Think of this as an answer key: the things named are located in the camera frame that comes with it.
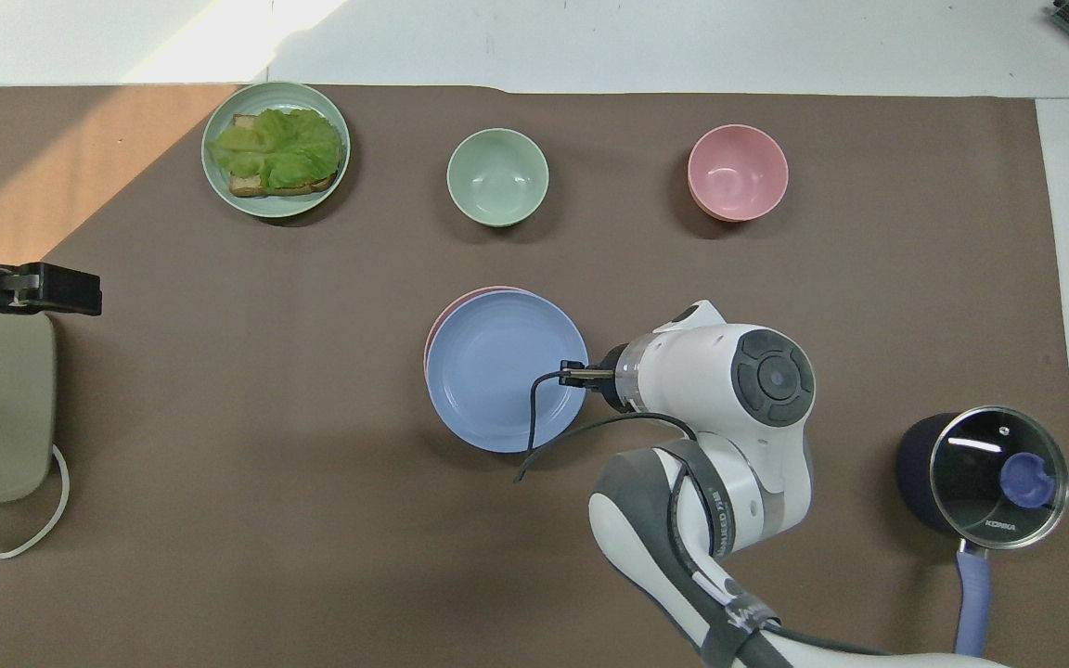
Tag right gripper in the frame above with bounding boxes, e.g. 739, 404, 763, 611
588, 345, 631, 413

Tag blue plate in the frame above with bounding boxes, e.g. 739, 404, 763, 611
426, 291, 590, 455

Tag pink plate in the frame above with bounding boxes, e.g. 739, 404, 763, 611
423, 286, 547, 392

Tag green bowl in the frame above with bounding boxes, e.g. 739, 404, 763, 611
446, 128, 551, 228

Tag pink bowl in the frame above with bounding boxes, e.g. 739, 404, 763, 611
687, 124, 790, 224

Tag green plate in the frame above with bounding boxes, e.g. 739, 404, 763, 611
201, 82, 352, 220

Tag toast slice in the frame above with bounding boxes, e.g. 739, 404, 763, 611
227, 113, 341, 199

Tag dark blue pot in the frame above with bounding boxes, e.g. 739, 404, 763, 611
895, 411, 999, 659

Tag green lettuce leaf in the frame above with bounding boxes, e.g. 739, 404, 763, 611
208, 108, 343, 190

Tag glass pot lid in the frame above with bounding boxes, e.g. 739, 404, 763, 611
928, 405, 1069, 551

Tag black cable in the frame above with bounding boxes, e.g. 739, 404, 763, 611
513, 360, 699, 484

